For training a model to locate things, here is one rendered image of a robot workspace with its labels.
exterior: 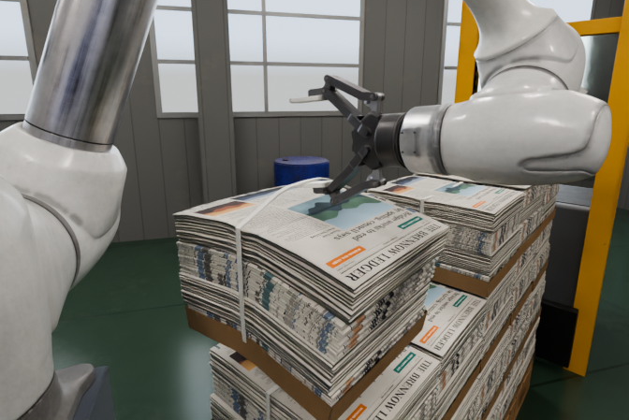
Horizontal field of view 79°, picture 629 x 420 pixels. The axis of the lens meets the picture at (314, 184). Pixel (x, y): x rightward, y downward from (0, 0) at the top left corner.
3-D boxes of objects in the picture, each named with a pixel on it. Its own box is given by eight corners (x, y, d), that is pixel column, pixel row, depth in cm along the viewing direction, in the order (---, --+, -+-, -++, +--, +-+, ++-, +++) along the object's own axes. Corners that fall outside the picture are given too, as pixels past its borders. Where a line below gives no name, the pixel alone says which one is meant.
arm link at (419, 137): (438, 181, 45) (393, 178, 49) (466, 171, 52) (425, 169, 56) (438, 102, 44) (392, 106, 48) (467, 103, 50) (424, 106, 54)
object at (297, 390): (250, 362, 60) (252, 340, 59) (355, 290, 81) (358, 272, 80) (328, 432, 51) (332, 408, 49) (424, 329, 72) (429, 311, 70)
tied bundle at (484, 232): (360, 259, 120) (362, 188, 115) (405, 235, 141) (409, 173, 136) (486, 300, 96) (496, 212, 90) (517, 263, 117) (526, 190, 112)
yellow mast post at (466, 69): (436, 319, 233) (462, -9, 192) (442, 312, 240) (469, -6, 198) (451, 325, 227) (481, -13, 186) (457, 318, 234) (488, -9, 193)
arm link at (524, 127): (448, 199, 48) (479, 139, 55) (604, 214, 37) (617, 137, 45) (429, 126, 42) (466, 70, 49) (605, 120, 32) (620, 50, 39)
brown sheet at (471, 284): (361, 257, 119) (361, 244, 119) (405, 233, 141) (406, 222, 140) (488, 298, 95) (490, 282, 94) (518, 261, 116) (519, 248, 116)
